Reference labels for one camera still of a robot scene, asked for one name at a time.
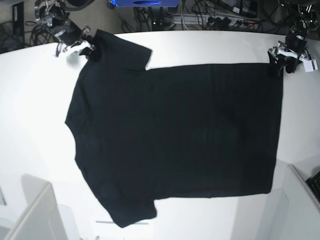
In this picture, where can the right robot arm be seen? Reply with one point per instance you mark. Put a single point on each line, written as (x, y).
(54, 16)

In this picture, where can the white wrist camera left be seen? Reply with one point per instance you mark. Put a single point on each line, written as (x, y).
(310, 65)

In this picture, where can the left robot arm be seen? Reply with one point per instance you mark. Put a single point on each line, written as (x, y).
(302, 20)

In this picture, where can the blue box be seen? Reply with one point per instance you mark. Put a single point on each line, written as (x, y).
(141, 3)

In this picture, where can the black keyboard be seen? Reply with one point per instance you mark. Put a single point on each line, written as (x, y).
(314, 185)

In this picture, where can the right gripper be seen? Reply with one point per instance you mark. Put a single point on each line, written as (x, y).
(72, 39)

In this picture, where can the black T-shirt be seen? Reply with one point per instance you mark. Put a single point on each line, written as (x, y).
(193, 131)

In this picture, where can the white cabinet left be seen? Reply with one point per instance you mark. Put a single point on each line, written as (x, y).
(43, 218)

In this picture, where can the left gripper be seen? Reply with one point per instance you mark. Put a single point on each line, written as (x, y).
(291, 52)

